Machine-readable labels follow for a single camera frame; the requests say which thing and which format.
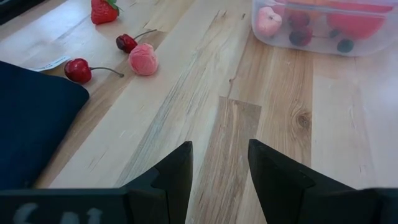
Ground clear plastic tupperware container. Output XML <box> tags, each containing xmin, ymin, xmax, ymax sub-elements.
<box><xmin>251</xmin><ymin>0</ymin><xmax>398</xmax><ymax>57</ymax></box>

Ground small white paper tag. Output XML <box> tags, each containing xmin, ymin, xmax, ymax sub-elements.
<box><xmin>29</xmin><ymin>55</ymin><xmax>73</xmax><ymax>72</ymax></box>

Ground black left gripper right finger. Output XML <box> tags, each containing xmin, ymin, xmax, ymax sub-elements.
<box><xmin>248</xmin><ymin>139</ymin><xmax>398</xmax><ymax>224</ymax></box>

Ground dark toy blueberry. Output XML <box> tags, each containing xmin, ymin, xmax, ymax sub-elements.
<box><xmin>336</xmin><ymin>39</ymin><xmax>354</xmax><ymax>54</ymax></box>

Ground red toy bell pepper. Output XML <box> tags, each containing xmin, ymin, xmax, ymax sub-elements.
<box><xmin>326</xmin><ymin>2</ymin><xmax>394</xmax><ymax>40</ymax></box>

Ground navy folded cloth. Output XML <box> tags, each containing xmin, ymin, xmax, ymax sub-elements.
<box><xmin>0</xmin><ymin>60</ymin><xmax>90</xmax><ymax>190</ymax></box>

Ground red toy cherry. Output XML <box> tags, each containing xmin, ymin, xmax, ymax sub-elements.
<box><xmin>287</xmin><ymin>11</ymin><xmax>311</xmax><ymax>29</ymax></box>
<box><xmin>289</xmin><ymin>27</ymin><xmax>313</xmax><ymax>47</ymax></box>
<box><xmin>116</xmin><ymin>29</ymin><xmax>158</xmax><ymax>54</ymax></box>
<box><xmin>64</xmin><ymin>57</ymin><xmax>125</xmax><ymax>84</ymax></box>

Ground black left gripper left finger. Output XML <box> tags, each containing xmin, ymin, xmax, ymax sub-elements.
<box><xmin>0</xmin><ymin>141</ymin><xmax>193</xmax><ymax>224</ymax></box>

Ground black metal table frame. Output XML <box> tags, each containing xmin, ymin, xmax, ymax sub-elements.
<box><xmin>0</xmin><ymin>0</ymin><xmax>46</xmax><ymax>26</ymax></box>

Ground dark toy strawberry green leaves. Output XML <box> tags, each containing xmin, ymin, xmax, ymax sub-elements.
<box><xmin>90</xmin><ymin>0</ymin><xmax>123</xmax><ymax>26</ymax></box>

